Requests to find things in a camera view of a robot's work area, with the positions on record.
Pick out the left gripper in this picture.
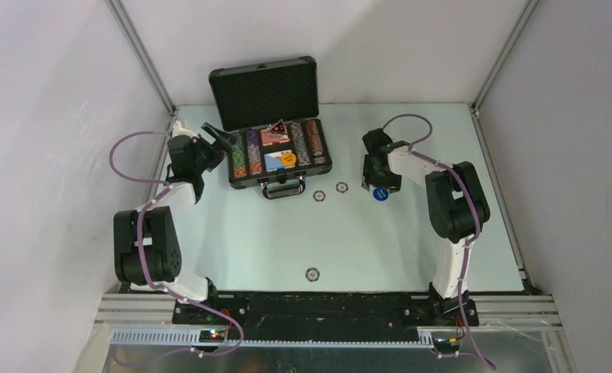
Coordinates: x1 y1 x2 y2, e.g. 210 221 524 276
191 124 238 174

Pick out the blue round button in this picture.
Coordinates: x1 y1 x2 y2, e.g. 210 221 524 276
372 188 390 201

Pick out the poker chip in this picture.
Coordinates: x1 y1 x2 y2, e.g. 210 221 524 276
305 267 320 282
335 182 348 193
313 190 326 202

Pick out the red playing card box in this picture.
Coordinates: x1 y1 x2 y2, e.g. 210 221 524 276
260 129 290 147

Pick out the black poker set case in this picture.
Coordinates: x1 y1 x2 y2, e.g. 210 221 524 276
208 56 333 200

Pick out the triangular dealer button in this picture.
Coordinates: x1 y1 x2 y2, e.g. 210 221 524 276
266 119 288 136

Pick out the orange round button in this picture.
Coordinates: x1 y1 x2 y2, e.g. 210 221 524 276
280 152 298 168

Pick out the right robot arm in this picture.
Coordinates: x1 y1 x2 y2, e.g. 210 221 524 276
362 128 491 325

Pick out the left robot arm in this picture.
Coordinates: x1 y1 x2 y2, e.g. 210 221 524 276
114 118 237 324

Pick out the blue playing card box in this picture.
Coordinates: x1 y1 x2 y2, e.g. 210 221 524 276
264 150 294 173

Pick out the poker chip front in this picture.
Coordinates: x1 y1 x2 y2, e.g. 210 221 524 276
305 267 320 282

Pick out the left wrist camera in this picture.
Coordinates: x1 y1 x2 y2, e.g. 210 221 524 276
170 117 198 138

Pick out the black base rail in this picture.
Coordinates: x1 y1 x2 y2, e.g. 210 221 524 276
172 291 479 343

